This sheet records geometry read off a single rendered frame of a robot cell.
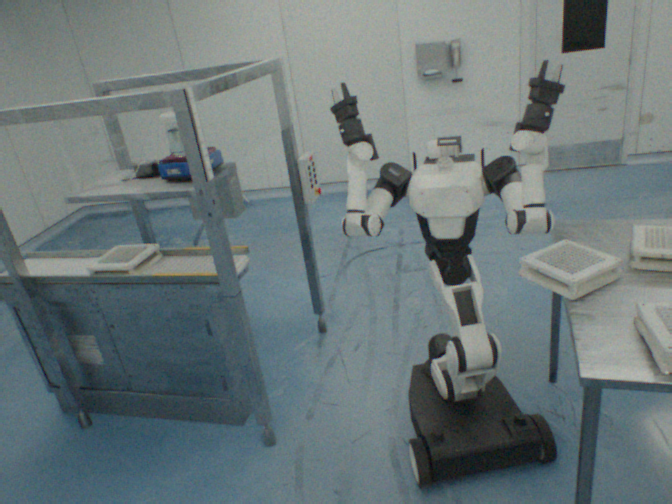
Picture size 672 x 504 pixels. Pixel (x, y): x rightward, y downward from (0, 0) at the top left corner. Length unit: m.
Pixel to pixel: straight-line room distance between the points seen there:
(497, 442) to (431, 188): 1.08
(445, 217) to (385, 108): 3.88
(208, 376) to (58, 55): 4.95
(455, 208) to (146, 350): 1.68
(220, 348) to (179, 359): 0.27
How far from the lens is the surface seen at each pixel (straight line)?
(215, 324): 2.47
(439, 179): 1.95
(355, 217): 1.83
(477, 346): 2.07
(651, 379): 1.62
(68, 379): 3.10
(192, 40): 6.15
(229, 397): 2.74
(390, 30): 5.70
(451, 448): 2.29
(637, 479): 2.57
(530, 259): 2.01
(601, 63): 6.02
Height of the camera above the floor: 1.85
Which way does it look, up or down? 25 degrees down
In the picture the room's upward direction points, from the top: 9 degrees counter-clockwise
